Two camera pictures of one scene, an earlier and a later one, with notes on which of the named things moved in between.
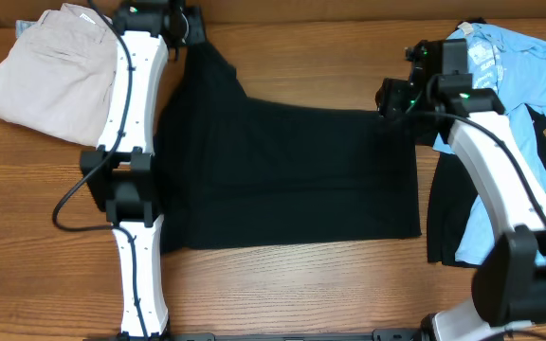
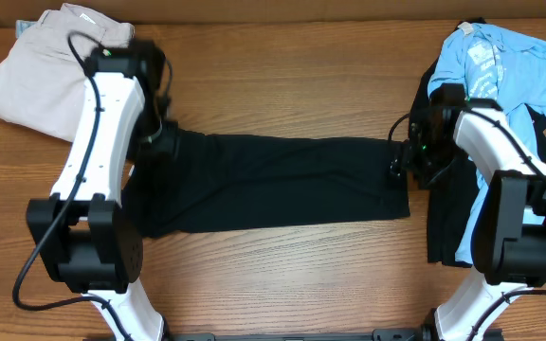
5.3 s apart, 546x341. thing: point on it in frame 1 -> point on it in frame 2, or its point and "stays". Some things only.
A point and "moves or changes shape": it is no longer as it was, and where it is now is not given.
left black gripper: x=197 y=32 -> x=169 y=145
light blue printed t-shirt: x=518 y=74 stays
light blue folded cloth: x=21 y=26 stays
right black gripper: x=388 y=101 -> x=403 y=161
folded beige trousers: x=61 y=78 stays
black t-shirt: x=235 y=171 moves or changes shape
